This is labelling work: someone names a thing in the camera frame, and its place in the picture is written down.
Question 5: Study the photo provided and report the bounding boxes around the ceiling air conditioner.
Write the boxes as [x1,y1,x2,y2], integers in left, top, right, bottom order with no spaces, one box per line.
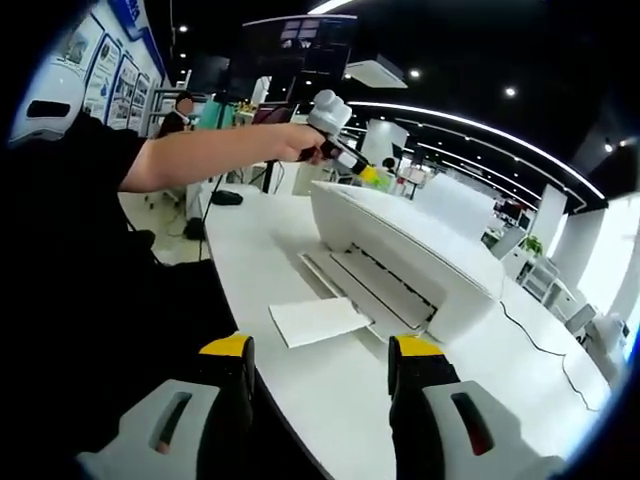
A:
[344,54,406,90]

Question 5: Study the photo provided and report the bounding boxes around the small white background printer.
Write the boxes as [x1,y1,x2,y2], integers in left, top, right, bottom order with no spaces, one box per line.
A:
[584,312,632,386]

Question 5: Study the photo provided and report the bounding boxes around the straight ceiling light strip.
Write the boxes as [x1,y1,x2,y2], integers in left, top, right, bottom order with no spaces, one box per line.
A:
[307,0,352,15]

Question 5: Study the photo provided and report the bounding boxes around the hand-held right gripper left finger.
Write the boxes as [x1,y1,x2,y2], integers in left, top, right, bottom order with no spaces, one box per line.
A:
[77,333,257,480]

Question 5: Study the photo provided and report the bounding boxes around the person's left hand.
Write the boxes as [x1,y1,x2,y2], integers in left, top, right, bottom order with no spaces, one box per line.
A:
[272,124,330,164]

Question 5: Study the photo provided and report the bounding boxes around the white shelf unit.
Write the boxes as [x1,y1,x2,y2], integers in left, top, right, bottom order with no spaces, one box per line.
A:
[519,254,577,312]

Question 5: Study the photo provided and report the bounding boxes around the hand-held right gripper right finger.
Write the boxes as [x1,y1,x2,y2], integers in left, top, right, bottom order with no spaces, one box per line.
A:
[388,334,567,480]

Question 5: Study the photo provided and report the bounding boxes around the framed wall poster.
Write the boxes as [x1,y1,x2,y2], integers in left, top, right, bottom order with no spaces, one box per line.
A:
[107,54,142,132]
[82,34,124,120]
[127,72,152,134]

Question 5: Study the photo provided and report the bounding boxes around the flat white rectangular desk panel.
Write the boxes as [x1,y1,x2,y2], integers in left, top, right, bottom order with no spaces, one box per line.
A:
[268,296,374,350]

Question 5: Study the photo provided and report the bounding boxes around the hanging dark screens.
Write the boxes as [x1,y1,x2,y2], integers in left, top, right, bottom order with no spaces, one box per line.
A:
[229,14,359,102]

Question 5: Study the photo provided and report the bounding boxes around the thin printer cable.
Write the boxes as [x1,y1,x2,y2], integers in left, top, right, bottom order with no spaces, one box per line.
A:
[499,298,602,414]

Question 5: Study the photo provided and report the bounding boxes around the curved ceiling light strip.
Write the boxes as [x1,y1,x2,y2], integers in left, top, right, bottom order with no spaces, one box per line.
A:
[344,99,609,202]

